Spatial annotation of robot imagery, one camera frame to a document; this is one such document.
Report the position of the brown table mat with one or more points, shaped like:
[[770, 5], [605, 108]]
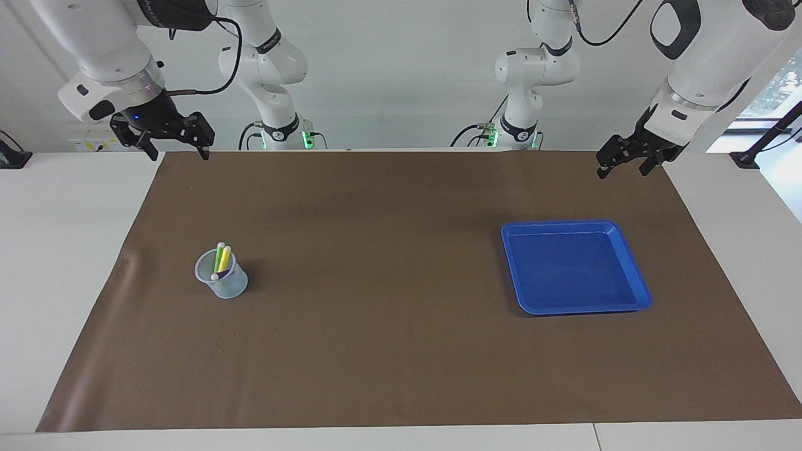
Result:
[[388, 351]]

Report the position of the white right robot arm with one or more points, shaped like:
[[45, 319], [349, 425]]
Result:
[[100, 44]]

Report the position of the white power strip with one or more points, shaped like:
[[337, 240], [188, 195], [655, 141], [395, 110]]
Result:
[[88, 145]]

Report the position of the blue plastic tray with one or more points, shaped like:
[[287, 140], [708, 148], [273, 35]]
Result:
[[576, 269]]

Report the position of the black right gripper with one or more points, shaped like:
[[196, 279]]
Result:
[[153, 119]]

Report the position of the green pen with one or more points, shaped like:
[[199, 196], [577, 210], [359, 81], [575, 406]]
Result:
[[218, 252]]

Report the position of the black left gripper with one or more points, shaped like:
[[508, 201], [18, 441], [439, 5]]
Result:
[[648, 143]]

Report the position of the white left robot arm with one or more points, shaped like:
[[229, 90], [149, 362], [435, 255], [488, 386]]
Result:
[[714, 56]]

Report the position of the black clamp stand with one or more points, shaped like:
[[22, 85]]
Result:
[[745, 160]]

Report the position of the window with greenery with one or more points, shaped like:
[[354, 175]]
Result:
[[780, 81]]

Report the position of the yellow pen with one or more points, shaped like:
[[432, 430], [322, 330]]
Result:
[[225, 257]]

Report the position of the purple pen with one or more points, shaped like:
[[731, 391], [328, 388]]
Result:
[[215, 276]]

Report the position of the translucent plastic cup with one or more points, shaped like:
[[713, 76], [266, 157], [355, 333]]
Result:
[[229, 288]]

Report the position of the black table clamp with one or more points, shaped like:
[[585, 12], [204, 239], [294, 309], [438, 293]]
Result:
[[12, 160]]

